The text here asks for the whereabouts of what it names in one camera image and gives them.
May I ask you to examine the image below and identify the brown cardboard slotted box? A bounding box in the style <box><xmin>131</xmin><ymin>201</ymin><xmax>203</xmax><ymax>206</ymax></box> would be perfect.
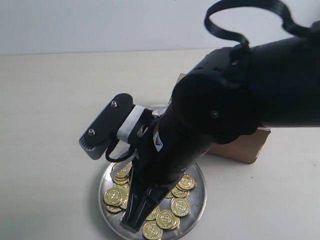
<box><xmin>168</xmin><ymin>73</ymin><xmax>272</xmax><ymax>165</ymax></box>

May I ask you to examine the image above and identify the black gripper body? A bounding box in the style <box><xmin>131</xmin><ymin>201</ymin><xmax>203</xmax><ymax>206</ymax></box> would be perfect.
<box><xmin>126</xmin><ymin>108</ymin><xmax>210</xmax><ymax>190</ymax></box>

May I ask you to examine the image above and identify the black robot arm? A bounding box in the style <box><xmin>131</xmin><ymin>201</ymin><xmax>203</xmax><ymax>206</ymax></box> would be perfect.
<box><xmin>120</xmin><ymin>22</ymin><xmax>320</xmax><ymax>233</ymax></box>

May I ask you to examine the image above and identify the black camera cable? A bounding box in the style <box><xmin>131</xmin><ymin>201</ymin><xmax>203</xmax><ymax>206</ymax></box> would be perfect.
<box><xmin>104</xmin><ymin>138</ymin><xmax>136</xmax><ymax>165</ymax></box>

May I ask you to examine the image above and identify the round steel plate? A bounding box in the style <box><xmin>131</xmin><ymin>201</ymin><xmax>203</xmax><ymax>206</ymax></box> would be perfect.
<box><xmin>97</xmin><ymin>163</ymin><xmax>207</xmax><ymax>240</ymax></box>

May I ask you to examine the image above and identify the gold coin bottom edge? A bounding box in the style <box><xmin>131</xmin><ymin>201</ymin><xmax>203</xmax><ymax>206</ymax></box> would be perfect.
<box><xmin>142</xmin><ymin>220</ymin><xmax>163</xmax><ymax>240</ymax></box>

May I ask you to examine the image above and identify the black ribbon cable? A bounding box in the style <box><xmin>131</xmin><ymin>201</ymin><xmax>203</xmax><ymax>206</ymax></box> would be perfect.
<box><xmin>203</xmin><ymin>0</ymin><xmax>313</xmax><ymax>48</ymax></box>

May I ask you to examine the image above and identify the gold coin right stack top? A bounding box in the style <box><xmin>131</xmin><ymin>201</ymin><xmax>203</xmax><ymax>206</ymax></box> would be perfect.
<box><xmin>177</xmin><ymin>174</ymin><xmax>196</xmax><ymax>191</ymax></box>

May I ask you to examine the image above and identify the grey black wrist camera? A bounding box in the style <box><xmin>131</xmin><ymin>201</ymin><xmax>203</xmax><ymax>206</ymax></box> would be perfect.
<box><xmin>78</xmin><ymin>93</ymin><xmax>134</xmax><ymax>160</ymax></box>

